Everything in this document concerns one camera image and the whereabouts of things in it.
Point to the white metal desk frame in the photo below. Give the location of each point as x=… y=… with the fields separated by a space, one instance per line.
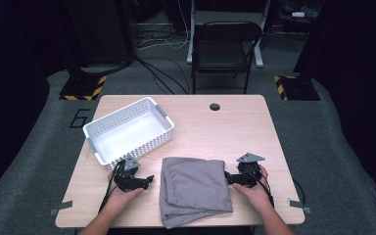
x=190 y=39

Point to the person's left hand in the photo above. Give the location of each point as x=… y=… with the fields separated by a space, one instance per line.
x=124 y=196

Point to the small white device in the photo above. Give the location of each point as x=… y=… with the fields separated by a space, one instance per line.
x=298 y=14

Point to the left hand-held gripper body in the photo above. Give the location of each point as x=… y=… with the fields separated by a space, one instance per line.
x=128 y=179

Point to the gray tape strip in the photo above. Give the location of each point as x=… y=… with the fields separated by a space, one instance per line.
x=62 y=206
x=298 y=205

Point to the white perforated plastic basket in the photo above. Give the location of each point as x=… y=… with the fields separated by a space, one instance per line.
x=127 y=137

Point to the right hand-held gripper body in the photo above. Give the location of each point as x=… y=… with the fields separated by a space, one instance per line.
x=248 y=173

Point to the black stand base striped tape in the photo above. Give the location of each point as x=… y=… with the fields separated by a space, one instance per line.
x=298 y=88
x=81 y=88

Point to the person's right hand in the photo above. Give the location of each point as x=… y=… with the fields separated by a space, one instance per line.
x=257 y=194

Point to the gray pants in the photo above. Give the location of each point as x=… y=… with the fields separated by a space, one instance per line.
x=192 y=186

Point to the black folding chair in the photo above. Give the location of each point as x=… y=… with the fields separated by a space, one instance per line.
x=222 y=55

